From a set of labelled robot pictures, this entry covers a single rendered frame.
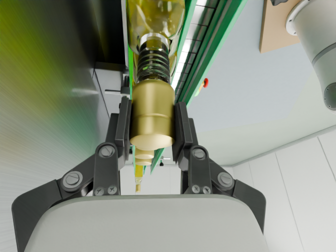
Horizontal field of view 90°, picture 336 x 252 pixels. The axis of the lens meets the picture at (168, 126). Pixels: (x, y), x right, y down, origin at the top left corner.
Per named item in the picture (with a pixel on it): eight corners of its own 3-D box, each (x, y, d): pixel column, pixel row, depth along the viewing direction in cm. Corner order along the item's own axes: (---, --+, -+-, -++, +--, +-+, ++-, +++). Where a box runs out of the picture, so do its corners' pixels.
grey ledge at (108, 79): (98, 45, 52) (93, 73, 48) (127, 48, 54) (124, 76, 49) (121, 142, 137) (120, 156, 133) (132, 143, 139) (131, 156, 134)
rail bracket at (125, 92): (107, 64, 47) (100, 104, 42) (132, 66, 49) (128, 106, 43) (109, 73, 51) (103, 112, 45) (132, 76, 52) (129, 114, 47)
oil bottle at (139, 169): (136, 151, 128) (133, 191, 116) (143, 151, 129) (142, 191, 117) (136, 153, 133) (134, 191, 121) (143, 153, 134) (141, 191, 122)
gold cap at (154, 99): (131, 76, 12) (126, 132, 10) (178, 81, 13) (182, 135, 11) (132, 102, 15) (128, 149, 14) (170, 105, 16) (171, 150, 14)
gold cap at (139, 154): (134, 129, 29) (133, 154, 28) (155, 130, 30) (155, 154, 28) (135, 137, 33) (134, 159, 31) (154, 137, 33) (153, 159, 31)
